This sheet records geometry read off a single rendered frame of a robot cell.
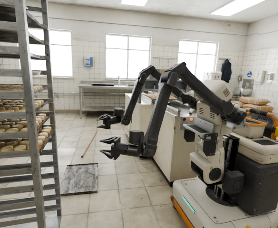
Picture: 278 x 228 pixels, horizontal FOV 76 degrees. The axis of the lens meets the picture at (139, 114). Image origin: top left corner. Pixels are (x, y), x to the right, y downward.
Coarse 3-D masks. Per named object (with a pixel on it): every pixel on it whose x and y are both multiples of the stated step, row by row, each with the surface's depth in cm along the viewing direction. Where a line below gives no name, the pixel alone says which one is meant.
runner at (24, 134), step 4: (4, 132) 78; (8, 132) 78; (12, 132) 79; (16, 132) 79; (20, 132) 80; (24, 132) 80; (0, 136) 78; (4, 136) 78; (8, 136) 79; (12, 136) 79; (16, 136) 80; (20, 136) 80; (24, 136) 80
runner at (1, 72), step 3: (0, 69) 73; (3, 69) 73; (6, 69) 73; (9, 69) 73; (12, 69) 74; (15, 69) 74; (18, 69) 74; (0, 72) 73; (3, 72) 73; (6, 72) 73; (9, 72) 74; (12, 72) 74; (15, 72) 74; (18, 72) 74; (21, 72) 75; (0, 75) 73; (3, 75) 73; (6, 75) 74; (9, 75) 74; (12, 75) 74; (15, 75) 74; (18, 75) 75; (21, 75) 75
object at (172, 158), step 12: (180, 108) 226; (168, 120) 198; (168, 132) 199; (180, 132) 188; (168, 144) 199; (180, 144) 191; (192, 144) 195; (156, 156) 240; (168, 156) 200; (180, 156) 195; (168, 168) 200; (180, 168) 198; (168, 180) 209
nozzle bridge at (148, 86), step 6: (144, 84) 238; (150, 84) 249; (156, 84) 251; (180, 84) 259; (186, 84) 255; (144, 90) 244; (150, 90) 246; (156, 90) 248; (186, 90) 255; (138, 102) 254
